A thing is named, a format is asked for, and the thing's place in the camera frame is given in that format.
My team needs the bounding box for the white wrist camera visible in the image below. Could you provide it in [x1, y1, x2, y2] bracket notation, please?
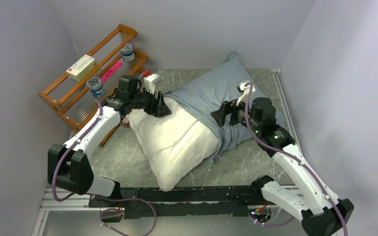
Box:
[143, 71, 161, 94]
[236, 81, 256, 106]

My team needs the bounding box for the far blue white jar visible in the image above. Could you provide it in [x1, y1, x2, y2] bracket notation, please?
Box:
[120, 43, 135, 62]

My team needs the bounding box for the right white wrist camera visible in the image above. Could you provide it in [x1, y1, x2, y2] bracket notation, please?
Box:
[236, 81, 256, 106]

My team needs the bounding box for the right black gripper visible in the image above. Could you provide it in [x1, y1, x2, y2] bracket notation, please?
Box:
[211, 93, 261, 134]

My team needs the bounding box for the white cardboard box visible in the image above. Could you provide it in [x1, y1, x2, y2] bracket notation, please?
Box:
[66, 55, 97, 82]

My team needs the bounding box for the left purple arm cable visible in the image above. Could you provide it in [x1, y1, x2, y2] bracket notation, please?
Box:
[51, 100, 104, 203]

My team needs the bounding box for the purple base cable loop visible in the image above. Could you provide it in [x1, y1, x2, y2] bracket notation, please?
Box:
[99, 197, 158, 236]

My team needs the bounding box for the white pillow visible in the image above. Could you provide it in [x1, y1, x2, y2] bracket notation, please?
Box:
[127, 97, 220, 192]

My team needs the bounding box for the near blue white jar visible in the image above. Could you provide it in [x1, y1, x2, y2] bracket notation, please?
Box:
[86, 76, 106, 98]

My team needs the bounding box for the blue grey pillow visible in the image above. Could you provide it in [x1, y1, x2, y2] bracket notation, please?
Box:
[166, 51, 287, 164]

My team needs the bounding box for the pink capped bottle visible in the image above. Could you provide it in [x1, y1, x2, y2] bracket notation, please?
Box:
[120, 118, 130, 128]

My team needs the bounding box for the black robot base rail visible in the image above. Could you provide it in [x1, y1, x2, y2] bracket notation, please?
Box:
[89, 185, 266, 219]

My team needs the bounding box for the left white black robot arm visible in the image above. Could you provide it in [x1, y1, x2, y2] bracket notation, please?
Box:
[47, 74, 171, 207]

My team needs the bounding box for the wooden tiered shelf rack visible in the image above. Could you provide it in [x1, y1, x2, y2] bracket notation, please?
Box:
[38, 24, 149, 133]

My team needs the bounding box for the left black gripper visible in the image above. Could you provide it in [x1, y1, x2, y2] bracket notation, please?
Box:
[130, 86, 172, 118]

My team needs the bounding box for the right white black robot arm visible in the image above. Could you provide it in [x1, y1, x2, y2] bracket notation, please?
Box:
[211, 97, 354, 236]

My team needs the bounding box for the blue white jar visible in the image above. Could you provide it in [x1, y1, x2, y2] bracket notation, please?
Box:
[86, 76, 106, 98]
[120, 43, 135, 62]

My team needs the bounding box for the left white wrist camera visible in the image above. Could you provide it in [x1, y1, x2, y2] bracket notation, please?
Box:
[143, 71, 161, 94]

